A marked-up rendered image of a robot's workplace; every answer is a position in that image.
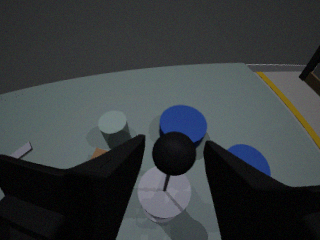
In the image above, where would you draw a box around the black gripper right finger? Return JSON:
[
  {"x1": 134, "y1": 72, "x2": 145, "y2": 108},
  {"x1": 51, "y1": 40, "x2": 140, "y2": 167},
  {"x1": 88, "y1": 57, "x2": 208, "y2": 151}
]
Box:
[{"x1": 203, "y1": 140, "x2": 320, "y2": 240}]

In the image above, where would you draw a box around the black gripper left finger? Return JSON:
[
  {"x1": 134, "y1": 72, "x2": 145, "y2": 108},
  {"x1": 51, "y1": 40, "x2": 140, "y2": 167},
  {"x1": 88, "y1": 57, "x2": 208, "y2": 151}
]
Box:
[{"x1": 0, "y1": 135, "x2": 145, "y2": 240}]

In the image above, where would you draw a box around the dark blue short cylinder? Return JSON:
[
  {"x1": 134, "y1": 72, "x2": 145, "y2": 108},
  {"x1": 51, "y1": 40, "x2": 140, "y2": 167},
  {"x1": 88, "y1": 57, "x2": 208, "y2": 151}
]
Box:
[
  {"x1": 228, "y1": 144, "x2": 271, "y2": 176},
  {"x1": 159, "y1": 105, "x2": 208, "y2": 148}
]

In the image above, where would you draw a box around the brown cube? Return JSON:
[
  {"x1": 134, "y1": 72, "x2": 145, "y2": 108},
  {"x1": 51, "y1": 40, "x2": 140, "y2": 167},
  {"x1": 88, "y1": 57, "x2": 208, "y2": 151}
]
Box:
[{"x1": 91, "y1": 148, "x2": 108, "y2": 160}]

